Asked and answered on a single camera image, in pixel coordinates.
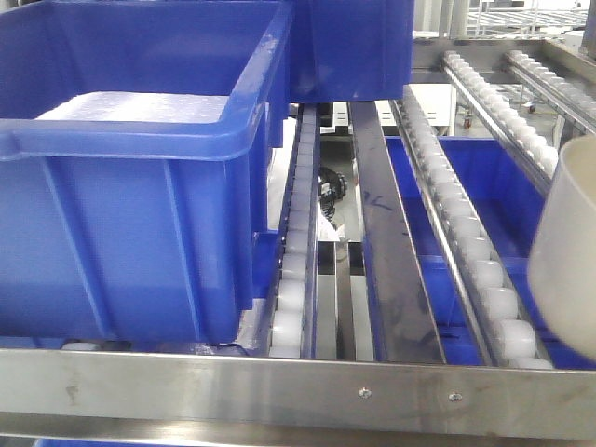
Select white plastic bin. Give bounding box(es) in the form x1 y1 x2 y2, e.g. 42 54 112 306
528 136 595 359

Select blue bin rear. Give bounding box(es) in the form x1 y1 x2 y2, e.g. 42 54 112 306
289 0 414 103

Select large blue bin front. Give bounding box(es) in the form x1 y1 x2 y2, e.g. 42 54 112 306
1 1 293 343

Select blue bin lower layer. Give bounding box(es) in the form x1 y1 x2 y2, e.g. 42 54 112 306
354 136 595 371

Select white foam sheet in bin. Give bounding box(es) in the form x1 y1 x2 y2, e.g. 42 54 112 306
37 91 229 124

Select white roller track left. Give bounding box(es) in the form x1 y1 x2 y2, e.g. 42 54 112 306
266 104 318 359

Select white roller track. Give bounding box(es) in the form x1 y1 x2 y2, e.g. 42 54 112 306
443 51 559 196
266 104 318 359
506 50 595 134
390 87 553 370

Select white roller track middle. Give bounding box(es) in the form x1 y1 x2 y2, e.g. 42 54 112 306
390 87 553 370

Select white roller track far right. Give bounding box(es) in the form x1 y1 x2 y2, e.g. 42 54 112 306
506 50 595 134

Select steel divider rail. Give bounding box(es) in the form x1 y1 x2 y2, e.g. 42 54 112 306
348 102 446 364

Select stainless steel shelf frame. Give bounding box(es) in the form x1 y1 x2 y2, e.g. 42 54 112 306
1 349 595 446

